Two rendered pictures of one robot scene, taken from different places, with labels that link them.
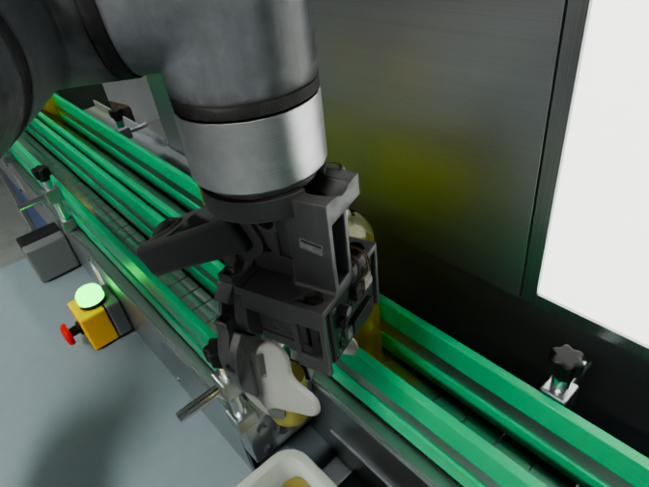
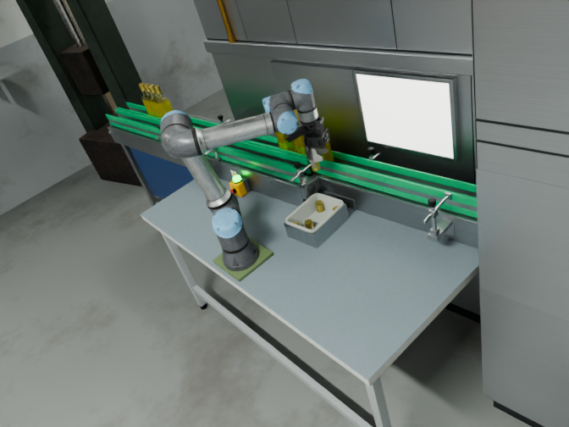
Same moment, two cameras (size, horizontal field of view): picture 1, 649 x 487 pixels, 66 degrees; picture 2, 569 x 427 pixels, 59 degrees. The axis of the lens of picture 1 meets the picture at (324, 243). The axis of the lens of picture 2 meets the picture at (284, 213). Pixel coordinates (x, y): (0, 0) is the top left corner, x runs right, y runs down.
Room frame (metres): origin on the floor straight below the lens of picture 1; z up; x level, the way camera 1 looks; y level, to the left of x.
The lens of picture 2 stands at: (-1.51, 0.23, 2.11)
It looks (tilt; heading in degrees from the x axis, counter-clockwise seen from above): 36 degrees down; 0
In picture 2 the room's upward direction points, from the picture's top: 18 degrees counter-clockwise
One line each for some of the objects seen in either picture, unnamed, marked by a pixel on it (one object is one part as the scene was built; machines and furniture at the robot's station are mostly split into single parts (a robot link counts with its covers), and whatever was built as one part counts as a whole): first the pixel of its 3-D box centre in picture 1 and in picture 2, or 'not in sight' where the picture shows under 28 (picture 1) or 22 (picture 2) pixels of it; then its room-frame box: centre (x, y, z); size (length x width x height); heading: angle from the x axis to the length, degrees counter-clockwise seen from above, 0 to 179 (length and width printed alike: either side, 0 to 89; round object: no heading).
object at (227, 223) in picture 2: not in sight; (229, 228); (0.14, 0.46, 0.94); 0.13 x 0.12 x 0.14; 1
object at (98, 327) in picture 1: (99, 318); (239, 187); (0.66, 0.41, 0.79); 0.07 x 0.07 x 0.07; 37
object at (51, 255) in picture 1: (48, 252); not in sight; (0.88, 0.58, 0.79); 0.08 x 0.08 x 0.08; 37
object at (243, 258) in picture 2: not in sight; (237, 249); (0.14, 0.46, 0.82); 0.15 x 0.15 x 0.10
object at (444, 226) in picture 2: not in sight; (438, 221); (-0.16, -0.28, 0.90); 0.17 x 0.05 x 0.23; 127
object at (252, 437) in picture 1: (278, 415); (311, 187); (0.37, 0.08, 0.85); 0.09 x 0.04 x 0.07; 127
